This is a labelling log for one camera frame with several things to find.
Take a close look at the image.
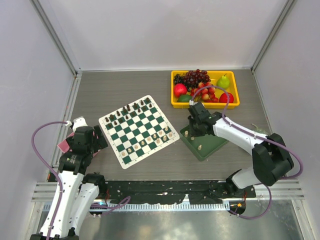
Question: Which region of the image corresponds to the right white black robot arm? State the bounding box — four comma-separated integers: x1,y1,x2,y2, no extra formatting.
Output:
188,102,294,197

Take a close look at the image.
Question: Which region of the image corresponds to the yellow plastic fruit tray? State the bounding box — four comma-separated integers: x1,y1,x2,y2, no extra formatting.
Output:
171,69,240,109

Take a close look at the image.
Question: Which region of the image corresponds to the green netted melon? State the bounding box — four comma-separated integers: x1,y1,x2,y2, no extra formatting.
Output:
251,123,270,136

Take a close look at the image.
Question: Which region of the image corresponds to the white slotted cable duct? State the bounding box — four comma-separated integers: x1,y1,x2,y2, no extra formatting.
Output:
43,201,231,213

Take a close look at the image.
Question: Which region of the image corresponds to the green white chess board mat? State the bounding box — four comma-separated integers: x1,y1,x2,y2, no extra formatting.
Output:
98,95,180,170

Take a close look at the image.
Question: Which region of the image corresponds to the red apple right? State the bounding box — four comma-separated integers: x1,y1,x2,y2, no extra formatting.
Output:
219,92,234,103

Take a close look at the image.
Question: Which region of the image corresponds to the green pear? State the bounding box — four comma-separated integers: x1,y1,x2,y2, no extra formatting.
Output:
216,74,230,90

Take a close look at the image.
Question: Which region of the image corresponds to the pink box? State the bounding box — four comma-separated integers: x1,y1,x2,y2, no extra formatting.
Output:
56,132,101,157

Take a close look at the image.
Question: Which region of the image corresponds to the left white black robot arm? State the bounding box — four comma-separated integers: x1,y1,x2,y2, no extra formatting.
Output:
30,125,108,240

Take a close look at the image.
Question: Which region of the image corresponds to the red apple left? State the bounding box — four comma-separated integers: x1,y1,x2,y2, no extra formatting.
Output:
173,83,188,98

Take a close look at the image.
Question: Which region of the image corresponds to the dark purple grape bunch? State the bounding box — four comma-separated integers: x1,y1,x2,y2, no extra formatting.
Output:
181,69,211,88

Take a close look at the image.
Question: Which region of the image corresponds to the green lime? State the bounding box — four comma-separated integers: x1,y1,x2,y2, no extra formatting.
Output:
177,94,192,103

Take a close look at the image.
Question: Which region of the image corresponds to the red apple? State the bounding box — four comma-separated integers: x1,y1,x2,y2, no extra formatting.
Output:
219,92,234,103
173,83,188,98

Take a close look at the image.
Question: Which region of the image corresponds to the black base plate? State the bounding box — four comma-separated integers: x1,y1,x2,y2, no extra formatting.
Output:
98,180,256,205

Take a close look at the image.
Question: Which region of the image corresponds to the dark green piece tray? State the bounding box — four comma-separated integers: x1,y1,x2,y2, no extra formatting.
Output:
179,125,229,162

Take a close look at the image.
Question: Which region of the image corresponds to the black grape bunch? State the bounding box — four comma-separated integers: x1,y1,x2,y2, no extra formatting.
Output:
173,74,184,85

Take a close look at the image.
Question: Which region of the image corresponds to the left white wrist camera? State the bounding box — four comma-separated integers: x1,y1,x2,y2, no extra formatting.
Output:
64,116,88,132

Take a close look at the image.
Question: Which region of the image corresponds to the red cherry bunch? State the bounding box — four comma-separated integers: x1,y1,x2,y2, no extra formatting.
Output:
190,81,219,103

